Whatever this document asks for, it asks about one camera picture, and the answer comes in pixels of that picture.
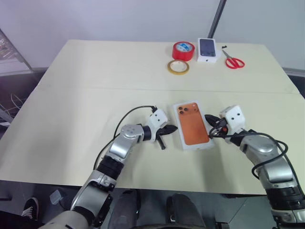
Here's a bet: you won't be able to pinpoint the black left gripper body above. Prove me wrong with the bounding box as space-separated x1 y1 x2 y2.
154 127 169 142

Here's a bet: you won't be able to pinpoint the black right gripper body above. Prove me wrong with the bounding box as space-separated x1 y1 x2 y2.
213 117 229 138

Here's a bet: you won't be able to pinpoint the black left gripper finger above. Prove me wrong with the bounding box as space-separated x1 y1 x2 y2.
157 137 167 151
164 125 178 135

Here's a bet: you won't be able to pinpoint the white phone box lid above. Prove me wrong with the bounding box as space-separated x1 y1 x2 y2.
172 99 214 152

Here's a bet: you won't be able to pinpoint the white box with blue phone print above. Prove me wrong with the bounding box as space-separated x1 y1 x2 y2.
196 37 223 65

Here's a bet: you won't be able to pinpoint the clear plastic container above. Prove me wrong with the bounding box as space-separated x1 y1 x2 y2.
49 190 64 205

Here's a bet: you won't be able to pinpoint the yellow tape roll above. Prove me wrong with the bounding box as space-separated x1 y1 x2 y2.
166 59 190 76

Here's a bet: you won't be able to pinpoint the red tape roll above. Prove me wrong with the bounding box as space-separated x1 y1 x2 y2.
172 41 195 61

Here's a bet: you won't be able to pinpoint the black and white sneaker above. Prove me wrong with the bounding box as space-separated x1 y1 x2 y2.
21 197 40 222

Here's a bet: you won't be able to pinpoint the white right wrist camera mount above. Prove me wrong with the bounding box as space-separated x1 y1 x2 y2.
219 104 247 145

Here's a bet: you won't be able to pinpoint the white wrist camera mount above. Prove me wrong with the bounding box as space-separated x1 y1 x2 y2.
145 108 169 138
219 104 247 145

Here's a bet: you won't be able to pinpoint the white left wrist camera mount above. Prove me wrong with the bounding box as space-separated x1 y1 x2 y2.
145 108 169 138

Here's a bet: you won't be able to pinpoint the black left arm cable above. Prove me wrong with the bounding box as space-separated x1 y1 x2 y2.
93 105 157 168

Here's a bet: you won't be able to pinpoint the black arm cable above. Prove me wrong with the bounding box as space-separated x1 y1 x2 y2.
93 105 157 168
223 132 296 182

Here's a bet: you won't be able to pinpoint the red handled scissors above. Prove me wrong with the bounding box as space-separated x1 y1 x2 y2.
222 48 246 70

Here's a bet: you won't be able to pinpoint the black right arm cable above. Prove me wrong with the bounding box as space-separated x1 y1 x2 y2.
223 132 296 182

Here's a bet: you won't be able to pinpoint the black aluminium profile post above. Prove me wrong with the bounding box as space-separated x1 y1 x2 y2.
207 0 228 39

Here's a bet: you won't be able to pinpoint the loose cables on floor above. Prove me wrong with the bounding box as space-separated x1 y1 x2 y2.
0 92 25 125

